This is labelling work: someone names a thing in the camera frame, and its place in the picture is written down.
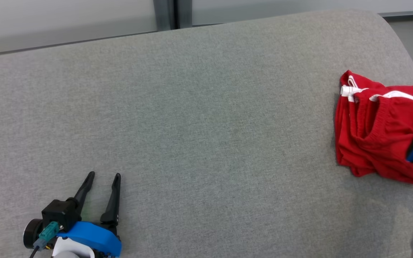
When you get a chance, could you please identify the grey wall base rail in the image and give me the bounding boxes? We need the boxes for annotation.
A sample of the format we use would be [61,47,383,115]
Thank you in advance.
[378,10,413,18]

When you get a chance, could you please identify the red shorts with white stripe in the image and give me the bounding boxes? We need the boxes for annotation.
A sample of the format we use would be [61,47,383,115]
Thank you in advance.
[334,70,413,186]

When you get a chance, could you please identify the black cable with green plug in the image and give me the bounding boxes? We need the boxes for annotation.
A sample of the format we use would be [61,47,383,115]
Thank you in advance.
[29,221,61,258]

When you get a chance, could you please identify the grey aluminium wall post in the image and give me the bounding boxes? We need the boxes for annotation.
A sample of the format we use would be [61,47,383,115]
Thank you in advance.
[153,0,193,31]

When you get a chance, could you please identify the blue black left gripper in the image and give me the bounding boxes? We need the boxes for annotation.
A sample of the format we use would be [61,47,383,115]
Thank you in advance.
[23,171,123,258]

